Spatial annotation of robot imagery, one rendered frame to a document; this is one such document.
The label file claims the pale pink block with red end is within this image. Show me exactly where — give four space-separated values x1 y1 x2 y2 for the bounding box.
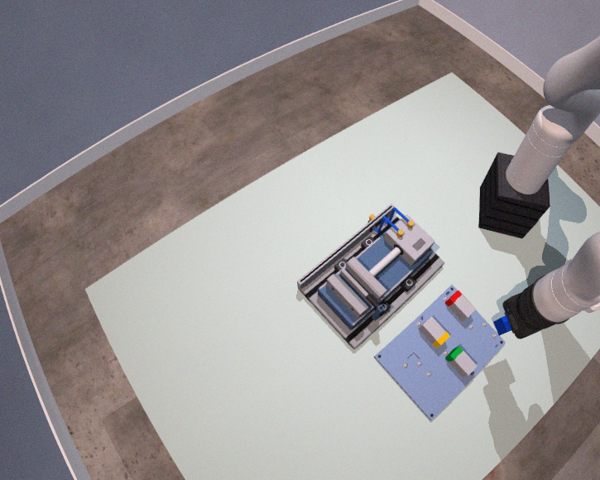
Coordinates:
445 290 475 321

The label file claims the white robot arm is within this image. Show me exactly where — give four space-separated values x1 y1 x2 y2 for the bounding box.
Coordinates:
506 37 600 312

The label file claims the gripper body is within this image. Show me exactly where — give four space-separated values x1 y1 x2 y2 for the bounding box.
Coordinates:
503 269 581 339

